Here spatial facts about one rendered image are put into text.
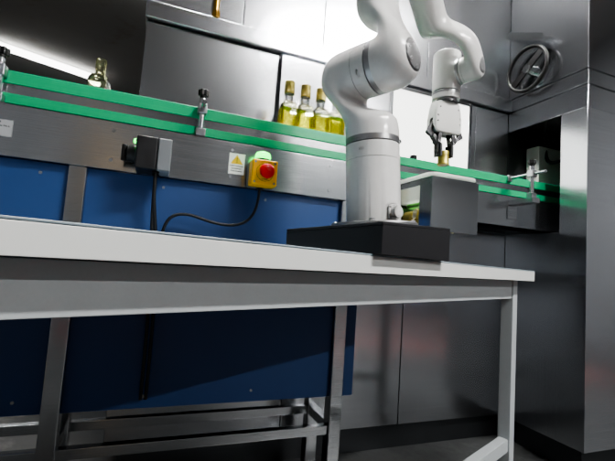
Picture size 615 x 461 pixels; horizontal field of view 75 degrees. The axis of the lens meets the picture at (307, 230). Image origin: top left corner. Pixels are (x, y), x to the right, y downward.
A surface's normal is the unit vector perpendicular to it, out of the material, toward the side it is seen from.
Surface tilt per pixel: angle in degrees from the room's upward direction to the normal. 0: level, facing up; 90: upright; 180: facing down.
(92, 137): 90
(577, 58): 90
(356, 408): 90
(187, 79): 90
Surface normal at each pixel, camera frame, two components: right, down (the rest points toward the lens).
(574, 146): -0.93, -0.09
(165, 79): 0.36, -0.05
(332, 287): 0.70, -0.01
